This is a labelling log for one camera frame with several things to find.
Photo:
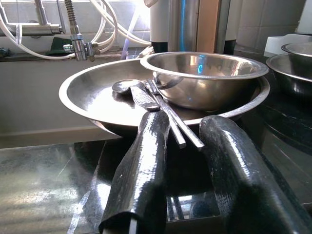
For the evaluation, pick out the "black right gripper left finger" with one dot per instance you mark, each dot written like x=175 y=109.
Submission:
x=143 y=175

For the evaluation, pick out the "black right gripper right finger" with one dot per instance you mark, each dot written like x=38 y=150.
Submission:
x=239 y=182

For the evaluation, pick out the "steel spoon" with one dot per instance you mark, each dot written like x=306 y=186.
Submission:
x=143 y=97

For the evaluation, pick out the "large round steel plate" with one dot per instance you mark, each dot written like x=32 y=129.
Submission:
x=97 y=97
x=292 y=85

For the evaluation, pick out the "steel mixing bowl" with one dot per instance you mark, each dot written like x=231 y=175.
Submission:
x=207 y=92
x=299 y=51

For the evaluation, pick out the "stainless steel sink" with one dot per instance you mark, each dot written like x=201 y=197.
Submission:
x=29 y=97

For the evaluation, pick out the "white canister with black base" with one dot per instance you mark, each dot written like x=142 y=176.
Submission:
x=158 y=24

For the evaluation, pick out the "dark green sponge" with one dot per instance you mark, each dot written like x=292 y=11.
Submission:
x=57 y=46

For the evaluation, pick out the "chrome faucet with bar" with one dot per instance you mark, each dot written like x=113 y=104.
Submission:
x=31 y=29

